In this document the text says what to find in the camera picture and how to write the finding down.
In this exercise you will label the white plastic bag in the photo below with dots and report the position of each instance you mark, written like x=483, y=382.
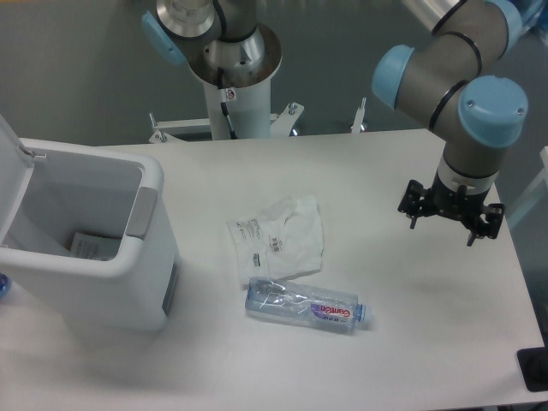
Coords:
x=284, y=240

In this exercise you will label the clear crushed water bottle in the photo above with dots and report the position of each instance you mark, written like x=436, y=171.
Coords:
x=290, y=303

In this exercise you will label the white pedestal base frame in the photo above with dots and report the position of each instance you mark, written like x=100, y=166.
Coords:
x=251, y=126

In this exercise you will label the paper trash inside can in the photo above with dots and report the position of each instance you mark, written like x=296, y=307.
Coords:
x=93, y=247

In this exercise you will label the white furniture at right edge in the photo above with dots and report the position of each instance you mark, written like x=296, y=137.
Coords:
x=534, y=192

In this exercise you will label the black device at table edge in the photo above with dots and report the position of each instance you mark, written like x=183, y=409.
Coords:
x=533, y=365

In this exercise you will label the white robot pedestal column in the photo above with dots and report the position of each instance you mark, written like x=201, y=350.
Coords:
x=236, y=76

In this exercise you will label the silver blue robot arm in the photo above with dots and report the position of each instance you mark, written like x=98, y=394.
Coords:
x=444, y=87

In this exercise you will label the blue plastic bag on floor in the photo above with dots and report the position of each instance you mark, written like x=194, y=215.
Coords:
x=533, y=17

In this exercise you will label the white open trash can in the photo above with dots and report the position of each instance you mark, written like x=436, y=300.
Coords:
x=50, y=191

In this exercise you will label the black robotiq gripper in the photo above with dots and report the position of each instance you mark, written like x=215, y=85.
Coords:
x=456, y=204

